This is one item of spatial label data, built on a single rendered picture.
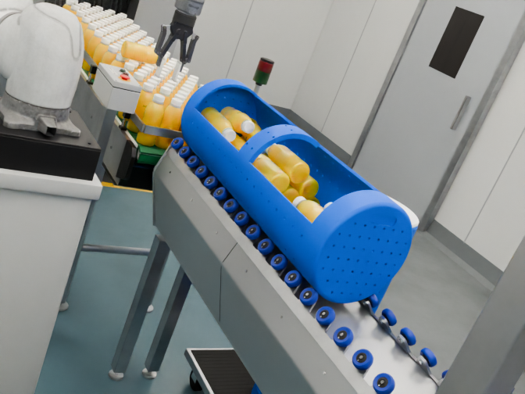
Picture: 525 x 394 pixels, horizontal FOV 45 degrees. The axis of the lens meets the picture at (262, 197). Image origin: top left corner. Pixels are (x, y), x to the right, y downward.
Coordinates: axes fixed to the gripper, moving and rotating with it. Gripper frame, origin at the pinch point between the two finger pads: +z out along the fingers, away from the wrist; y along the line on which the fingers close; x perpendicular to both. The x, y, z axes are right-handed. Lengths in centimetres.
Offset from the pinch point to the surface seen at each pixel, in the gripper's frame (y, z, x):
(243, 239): 5, 25, -70
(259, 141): 5, -1, -60
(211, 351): 45, 102, -23
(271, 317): 3, 32, -96
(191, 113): 2.3, 6.7, -22.6
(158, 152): 3.4, 27.9, -5.7
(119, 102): -13.8, 14.5, -1.5
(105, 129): -12.9, 27.5, 6.5
